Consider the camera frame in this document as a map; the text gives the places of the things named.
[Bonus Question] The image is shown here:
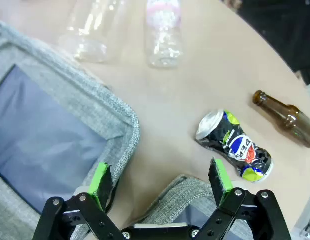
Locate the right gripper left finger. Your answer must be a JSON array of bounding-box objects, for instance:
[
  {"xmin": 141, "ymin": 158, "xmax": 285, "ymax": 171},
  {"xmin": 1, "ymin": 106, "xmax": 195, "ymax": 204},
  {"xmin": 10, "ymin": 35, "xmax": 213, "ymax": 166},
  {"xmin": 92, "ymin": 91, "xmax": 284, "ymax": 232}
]
[{"xmin": 32, "ymin": 161, "xmax": 125, "ymax": 240}]

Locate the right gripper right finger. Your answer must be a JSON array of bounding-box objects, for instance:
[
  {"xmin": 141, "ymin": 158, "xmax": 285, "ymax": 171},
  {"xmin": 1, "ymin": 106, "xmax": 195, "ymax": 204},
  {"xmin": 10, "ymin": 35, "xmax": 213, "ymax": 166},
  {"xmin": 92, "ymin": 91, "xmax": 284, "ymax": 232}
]
[{"xmin": 194, "ymin": 157, "xmax": 292, "ymax": 240}]

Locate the crushed black Pepsi can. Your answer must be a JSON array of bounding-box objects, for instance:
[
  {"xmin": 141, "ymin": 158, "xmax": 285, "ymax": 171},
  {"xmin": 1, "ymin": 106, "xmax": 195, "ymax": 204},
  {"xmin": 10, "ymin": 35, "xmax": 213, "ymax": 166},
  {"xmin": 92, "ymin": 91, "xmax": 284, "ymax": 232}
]
[{"xmin": 194, "ymin": 109, "xmax": 274, "ymax": 183}]

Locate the brown glass bottle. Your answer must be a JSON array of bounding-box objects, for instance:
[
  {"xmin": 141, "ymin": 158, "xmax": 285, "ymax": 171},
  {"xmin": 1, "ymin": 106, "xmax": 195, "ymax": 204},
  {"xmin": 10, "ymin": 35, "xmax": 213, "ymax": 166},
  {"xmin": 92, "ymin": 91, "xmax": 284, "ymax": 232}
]
[{"xmin": 252, "ymin": 89, "xmax": 310, "ymax": 149}]

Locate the clear plastic bottle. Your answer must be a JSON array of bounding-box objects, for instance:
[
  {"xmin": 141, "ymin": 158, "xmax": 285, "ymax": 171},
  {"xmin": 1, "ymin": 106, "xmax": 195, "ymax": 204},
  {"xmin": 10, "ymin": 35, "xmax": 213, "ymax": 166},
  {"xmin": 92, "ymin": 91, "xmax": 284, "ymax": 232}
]
[{"xmin": 58, "ymin": 0, "xmax": 128, "ymax": 64}]

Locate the pink label plastic bottle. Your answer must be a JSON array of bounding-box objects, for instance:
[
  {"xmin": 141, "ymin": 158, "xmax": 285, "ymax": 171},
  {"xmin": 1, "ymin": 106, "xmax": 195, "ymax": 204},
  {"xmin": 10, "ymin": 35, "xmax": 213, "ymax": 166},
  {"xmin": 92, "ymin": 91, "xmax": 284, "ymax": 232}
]
[{"xmin": 144, "ymin": 0, "xmax": 183, "ymax": 70}]

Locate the grey fabric basket can sign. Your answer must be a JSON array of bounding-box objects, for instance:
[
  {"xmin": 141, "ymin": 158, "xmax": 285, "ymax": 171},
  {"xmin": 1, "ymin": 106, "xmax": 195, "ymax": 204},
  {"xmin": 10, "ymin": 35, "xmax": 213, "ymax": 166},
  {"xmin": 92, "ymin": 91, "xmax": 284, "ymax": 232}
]
[{"xmin": 124, "ymin": 174, "xmax": 255, "ymax": 240}]

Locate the grey fabric basket plastic sign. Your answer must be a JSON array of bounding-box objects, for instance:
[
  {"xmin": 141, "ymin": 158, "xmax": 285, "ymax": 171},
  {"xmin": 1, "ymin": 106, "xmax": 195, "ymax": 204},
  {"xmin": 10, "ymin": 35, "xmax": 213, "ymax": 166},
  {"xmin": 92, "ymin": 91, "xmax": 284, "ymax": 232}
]
[{"xmin": 0, "ymin": 21, "xmax": 140, "ymax": 240}]

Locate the person in black cardigan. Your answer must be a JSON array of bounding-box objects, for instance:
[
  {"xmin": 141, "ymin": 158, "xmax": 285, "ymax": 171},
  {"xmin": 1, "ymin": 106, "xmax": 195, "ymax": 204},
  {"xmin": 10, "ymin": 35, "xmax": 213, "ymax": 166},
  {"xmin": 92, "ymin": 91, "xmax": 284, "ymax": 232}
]
[{"xmin": 221, "ymin": 0, "xmax": 310, "ymax": 86}]

